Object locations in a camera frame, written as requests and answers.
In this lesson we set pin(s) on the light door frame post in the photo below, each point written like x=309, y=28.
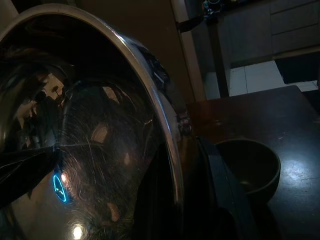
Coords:
x=191, y=62

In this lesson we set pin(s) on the small dark bowl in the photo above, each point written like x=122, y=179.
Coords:
x=252, y=170

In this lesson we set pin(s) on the large stainless steel bowl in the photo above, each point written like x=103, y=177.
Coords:
x=105, y=130

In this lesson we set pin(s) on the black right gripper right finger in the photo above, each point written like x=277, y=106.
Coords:
x=220, y=200

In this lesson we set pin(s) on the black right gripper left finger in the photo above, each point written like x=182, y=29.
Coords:
x=25, y=167

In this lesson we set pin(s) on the grey drawer cabinet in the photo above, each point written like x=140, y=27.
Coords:
x=270, y=27

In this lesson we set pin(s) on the dark floor mat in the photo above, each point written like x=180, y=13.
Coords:
x=300, y=68

